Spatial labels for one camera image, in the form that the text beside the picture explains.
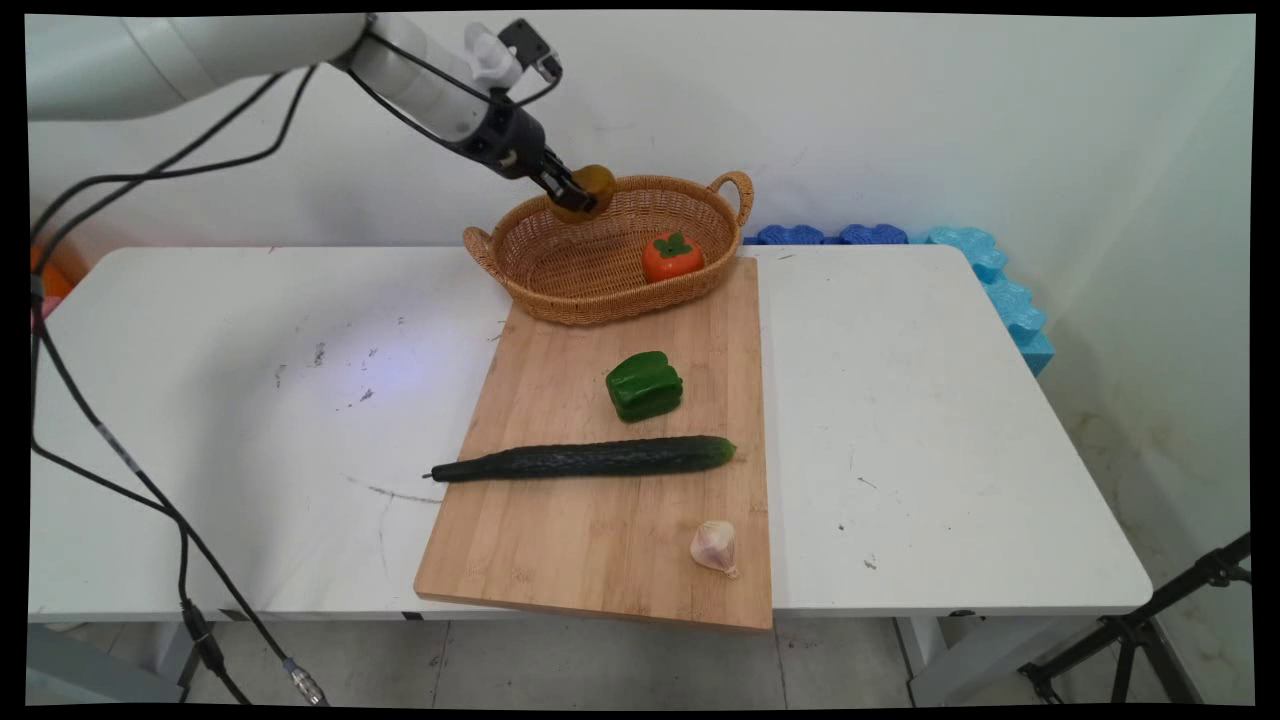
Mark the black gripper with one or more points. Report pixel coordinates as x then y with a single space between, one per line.
508 138

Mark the yellow-brown round fruit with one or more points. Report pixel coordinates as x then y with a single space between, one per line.
590 192

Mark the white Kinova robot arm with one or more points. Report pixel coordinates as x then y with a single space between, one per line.
200 50

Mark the woven wicker basket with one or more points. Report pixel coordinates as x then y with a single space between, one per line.
600 275

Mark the orange persimmon with green calyx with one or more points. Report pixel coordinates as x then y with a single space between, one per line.
672 257

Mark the green bell pepper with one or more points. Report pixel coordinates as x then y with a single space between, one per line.
644 386

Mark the dark green cucumber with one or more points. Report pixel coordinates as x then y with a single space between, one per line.
590 458

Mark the wooden cutting board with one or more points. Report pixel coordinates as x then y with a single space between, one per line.
610 470

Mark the garlic bulb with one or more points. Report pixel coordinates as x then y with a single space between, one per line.
714 546

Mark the light blue foam mat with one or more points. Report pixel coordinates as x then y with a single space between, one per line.
1000 290

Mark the orange box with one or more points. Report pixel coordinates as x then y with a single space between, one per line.
45 280

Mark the white table leg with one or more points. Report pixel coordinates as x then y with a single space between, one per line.
930 655

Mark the black tripod stand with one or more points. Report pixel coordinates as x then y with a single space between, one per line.
1140 630

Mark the wrist camera on white mount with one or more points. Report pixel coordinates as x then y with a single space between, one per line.
510 55

